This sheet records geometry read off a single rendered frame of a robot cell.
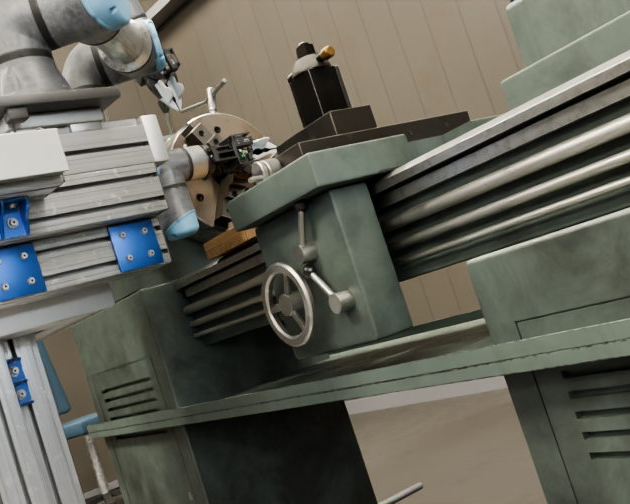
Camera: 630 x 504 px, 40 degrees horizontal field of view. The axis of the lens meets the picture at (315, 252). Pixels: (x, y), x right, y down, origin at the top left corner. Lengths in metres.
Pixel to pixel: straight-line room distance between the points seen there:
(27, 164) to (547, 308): 0.78
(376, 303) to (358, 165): 0.23
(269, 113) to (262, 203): 3.88
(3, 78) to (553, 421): 1.05
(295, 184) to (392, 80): 3.24
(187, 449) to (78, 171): 0.91
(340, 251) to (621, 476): 0.57
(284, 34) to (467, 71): 1.35
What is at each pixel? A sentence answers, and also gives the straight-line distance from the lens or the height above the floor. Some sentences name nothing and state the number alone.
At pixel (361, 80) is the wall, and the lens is 4.81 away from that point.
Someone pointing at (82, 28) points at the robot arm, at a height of 1.27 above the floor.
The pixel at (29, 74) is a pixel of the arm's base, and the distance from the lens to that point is 1.58.
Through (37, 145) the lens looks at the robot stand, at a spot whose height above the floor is 1.05.
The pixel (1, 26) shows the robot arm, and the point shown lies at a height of 1.31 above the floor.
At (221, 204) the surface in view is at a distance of 2.14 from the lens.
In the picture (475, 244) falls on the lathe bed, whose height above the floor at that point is 0.70.
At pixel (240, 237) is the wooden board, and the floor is 0.88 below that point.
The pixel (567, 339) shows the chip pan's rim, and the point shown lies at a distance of 1.10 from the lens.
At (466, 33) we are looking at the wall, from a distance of 4.34.
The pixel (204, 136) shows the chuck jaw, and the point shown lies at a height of 1.17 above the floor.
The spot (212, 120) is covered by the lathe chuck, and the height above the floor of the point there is 1.22.
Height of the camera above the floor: 0.68
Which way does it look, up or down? 4 degrees up
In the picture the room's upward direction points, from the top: 18 degrees counter-clockwise
